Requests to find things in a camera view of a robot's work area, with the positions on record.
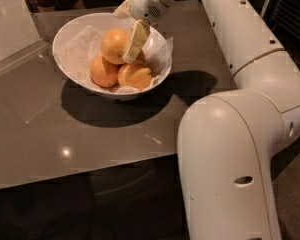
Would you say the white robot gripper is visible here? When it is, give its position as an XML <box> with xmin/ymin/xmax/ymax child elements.
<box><xmin>113</xmin><ymin>0</ymin><xmax>168</xmax><ymax>63</ymax></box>

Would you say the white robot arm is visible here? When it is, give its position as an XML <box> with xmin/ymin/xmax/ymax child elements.
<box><xmin>114</xmin><ymin>0</ymin><xmax>300</xmax><ymax>240</ymax></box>

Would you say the white ceramic bowl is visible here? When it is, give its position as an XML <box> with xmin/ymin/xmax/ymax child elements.
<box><xmin>51</xmin><ymin>12</ymin><xmax>174</xmax><ymax>102</ymax></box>

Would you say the back hidden orange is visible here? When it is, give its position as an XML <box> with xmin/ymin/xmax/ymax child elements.
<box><xmin>136</xmin><ymin>50</ymin><xmax>145</xmax><ymax>62</ymax></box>

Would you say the white paper napkin liner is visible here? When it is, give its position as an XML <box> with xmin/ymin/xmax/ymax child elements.
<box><xmin>53</xmin><ymin>25</ymin><xmax>173</xmax><ymax>100</ymax></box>

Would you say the clear acrylic sign stand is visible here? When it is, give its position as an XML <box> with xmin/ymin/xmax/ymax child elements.
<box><xmin>0</xmin><ymin>0</ymin><xmax>47</xmax><ymax>71</ymax></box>

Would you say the dark slatted appliance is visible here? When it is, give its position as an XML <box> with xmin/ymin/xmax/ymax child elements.
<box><xmin>259</xmin><ymin>0</ymin><xmax>300</xmax><ymax>48</ymax></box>

